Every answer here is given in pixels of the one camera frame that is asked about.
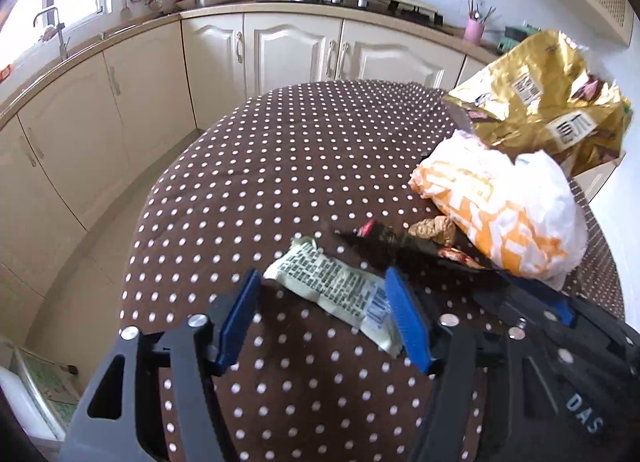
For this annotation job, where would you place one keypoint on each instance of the orange packet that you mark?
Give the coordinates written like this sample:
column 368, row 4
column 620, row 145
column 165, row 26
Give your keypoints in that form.
column 6, row 72

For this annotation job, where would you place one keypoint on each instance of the brown polka dot tablecloth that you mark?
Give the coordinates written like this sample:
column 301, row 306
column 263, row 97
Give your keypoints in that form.
column 300, row 167

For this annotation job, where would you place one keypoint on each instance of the cream printed snack wrapper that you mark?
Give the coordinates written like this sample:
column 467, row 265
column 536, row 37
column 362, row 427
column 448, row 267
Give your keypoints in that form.
column 330, row 282

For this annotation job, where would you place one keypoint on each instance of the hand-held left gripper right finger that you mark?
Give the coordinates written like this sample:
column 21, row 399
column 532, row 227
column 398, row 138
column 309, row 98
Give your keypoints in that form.
column 407, row 317

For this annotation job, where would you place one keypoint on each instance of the beige kitchen countertop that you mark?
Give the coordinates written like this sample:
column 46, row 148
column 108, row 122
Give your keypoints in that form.
column 150, row 22

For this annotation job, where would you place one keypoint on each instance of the metal sink faucet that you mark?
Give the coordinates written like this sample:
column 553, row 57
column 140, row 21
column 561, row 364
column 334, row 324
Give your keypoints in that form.
column 61, row 37

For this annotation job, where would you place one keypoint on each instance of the dark snack wrapper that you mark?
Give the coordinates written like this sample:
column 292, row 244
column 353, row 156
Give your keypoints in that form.
column 390, row 242

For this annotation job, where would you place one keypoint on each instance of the green patterned floor mat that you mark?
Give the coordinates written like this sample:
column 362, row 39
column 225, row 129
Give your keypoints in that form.
column 50, row 382

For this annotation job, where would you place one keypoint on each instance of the pink utensil holder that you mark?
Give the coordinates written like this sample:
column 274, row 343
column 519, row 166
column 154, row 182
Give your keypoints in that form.
column 473, row 31

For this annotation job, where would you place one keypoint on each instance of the gold foil bag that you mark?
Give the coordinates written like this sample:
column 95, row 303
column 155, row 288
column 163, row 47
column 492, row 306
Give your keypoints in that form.
column 540, row 92

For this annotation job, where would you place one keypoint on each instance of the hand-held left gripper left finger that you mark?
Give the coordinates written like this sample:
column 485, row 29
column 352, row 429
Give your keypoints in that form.
column 240, row 317

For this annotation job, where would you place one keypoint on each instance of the green box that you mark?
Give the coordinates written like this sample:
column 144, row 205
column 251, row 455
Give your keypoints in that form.
column 515, row 39

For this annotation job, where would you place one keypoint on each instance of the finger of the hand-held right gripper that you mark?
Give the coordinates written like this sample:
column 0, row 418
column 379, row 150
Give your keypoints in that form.
column 495, row 299
column 555, row 304

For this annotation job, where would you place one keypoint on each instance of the white appliance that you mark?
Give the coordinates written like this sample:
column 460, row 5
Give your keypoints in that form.
column 20, row 392

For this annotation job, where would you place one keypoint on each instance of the small dark floor object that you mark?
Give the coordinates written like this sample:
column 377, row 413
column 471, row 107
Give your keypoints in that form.
column 72, row 368

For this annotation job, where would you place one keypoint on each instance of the orange and white paper bag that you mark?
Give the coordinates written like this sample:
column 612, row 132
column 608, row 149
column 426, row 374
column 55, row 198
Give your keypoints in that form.
column 500, row 202

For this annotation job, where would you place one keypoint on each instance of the cream kitchen base cabinets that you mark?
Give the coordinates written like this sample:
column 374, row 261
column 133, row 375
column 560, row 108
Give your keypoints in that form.
column 280, row 52

